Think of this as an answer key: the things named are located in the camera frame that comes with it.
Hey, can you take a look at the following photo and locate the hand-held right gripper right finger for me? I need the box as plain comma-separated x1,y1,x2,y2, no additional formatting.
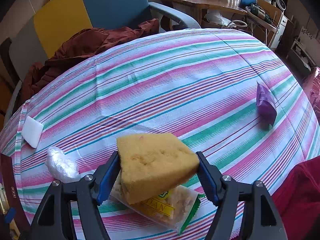
195,151,288,240

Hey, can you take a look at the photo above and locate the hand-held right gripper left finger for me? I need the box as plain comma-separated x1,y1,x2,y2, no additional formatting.
30,151,120,240

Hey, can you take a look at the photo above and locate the yellow sponge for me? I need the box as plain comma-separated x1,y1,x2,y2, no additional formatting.
116,132,200,205

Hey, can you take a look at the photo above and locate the clear yellow snack packet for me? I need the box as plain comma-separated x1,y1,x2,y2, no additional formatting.
110,175,206,235

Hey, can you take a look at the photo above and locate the white foam block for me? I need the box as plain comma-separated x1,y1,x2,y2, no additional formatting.
21,116,43,148

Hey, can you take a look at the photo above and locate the red cloth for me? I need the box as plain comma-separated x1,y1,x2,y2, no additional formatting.
272,155,320,240

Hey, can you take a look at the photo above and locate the purple packet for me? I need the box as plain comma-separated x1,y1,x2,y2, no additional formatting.
255,81,277,126

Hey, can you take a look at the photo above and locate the striped bed sheet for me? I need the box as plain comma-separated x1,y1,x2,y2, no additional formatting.
0,27,320,240

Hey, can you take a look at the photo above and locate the pink patterned cloth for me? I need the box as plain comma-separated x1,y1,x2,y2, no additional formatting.
304,67,320,120

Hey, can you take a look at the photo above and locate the maroon crumpled cloth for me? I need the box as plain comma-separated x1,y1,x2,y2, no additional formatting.
20,19,160,103

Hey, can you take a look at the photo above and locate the dark wooden chair back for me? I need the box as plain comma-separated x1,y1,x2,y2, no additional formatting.
0,37,16,83

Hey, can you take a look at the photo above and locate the white cabinet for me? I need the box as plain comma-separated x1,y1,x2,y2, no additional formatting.
270,15,288,51

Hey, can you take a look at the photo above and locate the cluttered metal rack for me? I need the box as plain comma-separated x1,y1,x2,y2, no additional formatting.
246,4,279,48

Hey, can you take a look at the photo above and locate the wooden desk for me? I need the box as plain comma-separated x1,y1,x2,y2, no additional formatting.
159,0,248,28

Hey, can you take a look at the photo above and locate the grey yellow blue sofa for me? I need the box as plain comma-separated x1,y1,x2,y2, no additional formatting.
10,0,200,63

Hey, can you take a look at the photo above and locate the brown cardboard box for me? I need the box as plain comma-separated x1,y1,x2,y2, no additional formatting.
256,0,283,28

